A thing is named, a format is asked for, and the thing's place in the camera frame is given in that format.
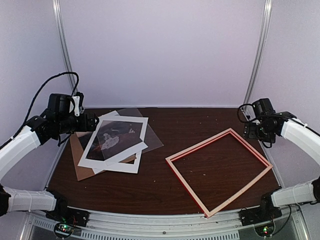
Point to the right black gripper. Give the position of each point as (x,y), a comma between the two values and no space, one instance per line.
(271,138)

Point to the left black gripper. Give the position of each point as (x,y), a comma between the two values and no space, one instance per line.
(83,126)

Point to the white photo mat board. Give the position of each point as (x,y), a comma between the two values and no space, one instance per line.
(115,145)

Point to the clear acrylic sheet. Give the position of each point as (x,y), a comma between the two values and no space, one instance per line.
(151,139)

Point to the red wooden picture frame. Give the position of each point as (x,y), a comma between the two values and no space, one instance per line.
(217,171)

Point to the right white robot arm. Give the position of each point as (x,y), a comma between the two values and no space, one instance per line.
(308,140)

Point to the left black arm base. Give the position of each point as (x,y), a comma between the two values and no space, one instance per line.
(72,212)

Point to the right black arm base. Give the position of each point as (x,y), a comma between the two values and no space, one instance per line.
(263,213)

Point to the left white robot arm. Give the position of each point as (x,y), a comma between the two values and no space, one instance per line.
(34,133)

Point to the canyon woman photo print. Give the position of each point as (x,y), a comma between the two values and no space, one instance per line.
(110,140)

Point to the right circuit board with leds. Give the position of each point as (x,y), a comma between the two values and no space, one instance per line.
(264,230)

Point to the circuit board with leds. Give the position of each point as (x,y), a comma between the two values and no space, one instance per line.
(62,230)
(264,230)

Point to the left circuit board with leds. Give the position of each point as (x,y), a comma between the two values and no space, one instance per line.
(62,230)

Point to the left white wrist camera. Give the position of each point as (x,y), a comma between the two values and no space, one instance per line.
(76,104)

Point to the front aluminium rail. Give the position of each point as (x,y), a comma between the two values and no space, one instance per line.
(222,226)

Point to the left aluminium corner post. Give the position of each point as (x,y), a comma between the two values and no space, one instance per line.
(61,34)

